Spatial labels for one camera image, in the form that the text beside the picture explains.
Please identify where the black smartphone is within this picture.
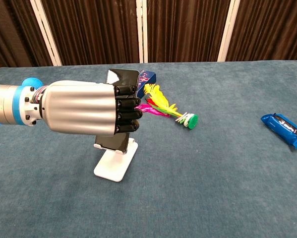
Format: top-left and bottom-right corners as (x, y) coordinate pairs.
(93, 68), (141, 153)

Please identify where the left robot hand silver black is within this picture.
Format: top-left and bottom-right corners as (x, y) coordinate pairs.
(40, 80), (143, 136)

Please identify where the white folding phone stand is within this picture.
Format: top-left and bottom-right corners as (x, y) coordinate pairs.
(93, 138), (139, 183)

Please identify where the dark blue rectangular box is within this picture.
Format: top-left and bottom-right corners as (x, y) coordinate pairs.
(138, 69), (158, 93)

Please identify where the blue cookie packet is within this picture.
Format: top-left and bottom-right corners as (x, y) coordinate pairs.
(260, 113), (297, 150)

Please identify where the dark brown pleated curtain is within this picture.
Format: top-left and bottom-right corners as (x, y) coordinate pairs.
(147, 0), (231, 63)
(0, 0), (54, 70)
(41, 0), (140, 66)
(226, 0), (297, 61)

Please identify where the colourful feather shuttlecock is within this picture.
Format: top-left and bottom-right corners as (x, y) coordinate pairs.
(135, 83), (199, 130)

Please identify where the blue-grey felt table mat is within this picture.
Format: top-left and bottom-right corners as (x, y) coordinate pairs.
(0, 59), (297, 238)

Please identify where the white partition frame post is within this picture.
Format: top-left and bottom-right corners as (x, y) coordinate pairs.
(136, 0), (148, 63)
(30, 0), (62, 66)
(217, 0), (242, 62)

